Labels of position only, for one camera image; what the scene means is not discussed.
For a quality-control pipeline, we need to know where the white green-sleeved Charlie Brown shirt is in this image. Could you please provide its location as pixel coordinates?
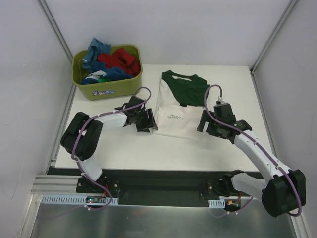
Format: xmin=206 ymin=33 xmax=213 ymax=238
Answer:
xmin=153 ymin=70 xmax=210 ymax=140

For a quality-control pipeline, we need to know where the bright green cloth in bin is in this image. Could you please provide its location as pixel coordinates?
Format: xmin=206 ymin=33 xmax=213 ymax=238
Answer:
xmin=98 ymin=77 xmax=111 ymax=83

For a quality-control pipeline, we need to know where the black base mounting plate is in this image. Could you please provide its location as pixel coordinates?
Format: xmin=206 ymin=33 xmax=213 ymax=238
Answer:
xmin=47 ymin=167 xmax=273 ymax=206

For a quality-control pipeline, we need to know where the aluminium frame post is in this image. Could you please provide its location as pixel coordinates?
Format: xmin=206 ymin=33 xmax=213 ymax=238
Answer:
xmin=37 ymin=0 xmax=73 ymax=63
xmin=250 ymin=0 xmax=300 ymax=76

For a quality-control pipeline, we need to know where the olive green plastic bin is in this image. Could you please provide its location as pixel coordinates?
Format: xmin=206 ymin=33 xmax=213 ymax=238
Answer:
xmin=72 ymin=50 xmax=143 ymax=101

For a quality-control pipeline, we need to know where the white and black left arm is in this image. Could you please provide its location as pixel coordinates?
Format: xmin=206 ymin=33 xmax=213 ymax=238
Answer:
xmin=60 ymin=96 xmax=158 ymax=193

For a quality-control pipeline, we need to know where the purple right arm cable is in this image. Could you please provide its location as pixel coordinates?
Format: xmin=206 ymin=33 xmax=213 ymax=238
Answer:
xmin=203 ymin=84 xmax=303 ymax=217

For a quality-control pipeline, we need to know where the blue t-shirt in bin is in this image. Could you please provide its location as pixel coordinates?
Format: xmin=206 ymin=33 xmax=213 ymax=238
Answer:
xmin=80 ymin=38 xmax=133 ymax=85

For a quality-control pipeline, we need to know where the white cable duct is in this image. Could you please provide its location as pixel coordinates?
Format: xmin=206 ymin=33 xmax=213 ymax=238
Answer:
xmin=208 ymin=198 xmax=241 ymax=209
xmin=42 ymin=195 xmax=119 ymax=206

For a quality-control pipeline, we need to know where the left aluminium frame post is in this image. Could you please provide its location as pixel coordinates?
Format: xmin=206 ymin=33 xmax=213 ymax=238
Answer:
xmin=37 ymin=0 xmax=73 ymax=63

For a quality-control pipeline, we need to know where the white right cable duct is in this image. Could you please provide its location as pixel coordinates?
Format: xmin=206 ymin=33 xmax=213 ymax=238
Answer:
xmin=208 ymin=198 xmax=241 ymax=209

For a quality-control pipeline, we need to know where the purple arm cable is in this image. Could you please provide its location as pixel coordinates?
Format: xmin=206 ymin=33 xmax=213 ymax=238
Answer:
xmin=71 ymin=86 xmax=152 ymax=194
xmin=203 ymin=84 xmax=303 ymax=217

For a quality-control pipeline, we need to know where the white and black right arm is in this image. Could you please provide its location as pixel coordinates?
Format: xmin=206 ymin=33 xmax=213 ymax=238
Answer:
xmin=197 ymin=102 xmax=306 ymax=217

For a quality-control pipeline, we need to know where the aluminium front rail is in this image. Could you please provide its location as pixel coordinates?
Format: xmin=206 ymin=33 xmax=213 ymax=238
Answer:
xmin=31 ymin=175 xmax=79 ymax=194

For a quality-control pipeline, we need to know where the white left cable duct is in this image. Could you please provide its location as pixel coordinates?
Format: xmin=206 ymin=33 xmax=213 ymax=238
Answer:
xmin=42 ymin=195 xmax=119 ymax=206

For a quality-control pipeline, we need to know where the red t-shirt in bin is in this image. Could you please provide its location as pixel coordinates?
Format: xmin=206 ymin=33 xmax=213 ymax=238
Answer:
xmin=97 ymin=48 xmax=141 ymax=77

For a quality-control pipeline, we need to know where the right aluminium frame post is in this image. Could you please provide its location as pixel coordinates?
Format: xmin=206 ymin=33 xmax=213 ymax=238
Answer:
xmin=250 ymin=0 xmax=300 ymax=76

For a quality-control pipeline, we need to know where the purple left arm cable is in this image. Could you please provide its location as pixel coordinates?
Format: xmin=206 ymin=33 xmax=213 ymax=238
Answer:
xmin=71 ymin=86 xmax=152 ymax=194

